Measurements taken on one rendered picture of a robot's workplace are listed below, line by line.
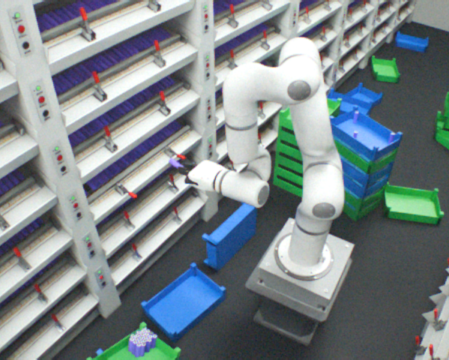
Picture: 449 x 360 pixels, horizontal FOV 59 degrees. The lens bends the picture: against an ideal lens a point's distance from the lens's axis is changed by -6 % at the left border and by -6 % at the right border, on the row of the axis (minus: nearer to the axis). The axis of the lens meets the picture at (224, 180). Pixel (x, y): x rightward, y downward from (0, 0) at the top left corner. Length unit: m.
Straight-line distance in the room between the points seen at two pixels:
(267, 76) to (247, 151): 0.26
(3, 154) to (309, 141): 0.82
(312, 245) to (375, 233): 0.85
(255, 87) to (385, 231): 1.40
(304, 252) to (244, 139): 0.49
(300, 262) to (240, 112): 0.63
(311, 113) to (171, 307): 1.11
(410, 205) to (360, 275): 0.59
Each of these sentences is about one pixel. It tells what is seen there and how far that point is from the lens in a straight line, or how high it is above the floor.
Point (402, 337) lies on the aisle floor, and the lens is 1.93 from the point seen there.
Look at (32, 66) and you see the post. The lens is 1.15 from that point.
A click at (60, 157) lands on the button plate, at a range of 1.29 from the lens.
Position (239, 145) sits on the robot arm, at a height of 0.89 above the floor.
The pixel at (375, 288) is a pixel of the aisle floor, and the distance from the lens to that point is 2.02.
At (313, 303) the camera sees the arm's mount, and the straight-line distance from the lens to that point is 1.54.
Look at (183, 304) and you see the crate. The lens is 1.88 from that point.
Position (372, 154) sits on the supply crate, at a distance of 1.98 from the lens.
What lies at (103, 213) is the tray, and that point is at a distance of 1.53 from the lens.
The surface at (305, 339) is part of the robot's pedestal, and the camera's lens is 1.79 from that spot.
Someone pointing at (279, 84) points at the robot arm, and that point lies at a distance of 0.98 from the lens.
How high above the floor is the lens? 1.60
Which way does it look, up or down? 42 degrees down
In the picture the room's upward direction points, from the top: 1 degrees counter-clockwise
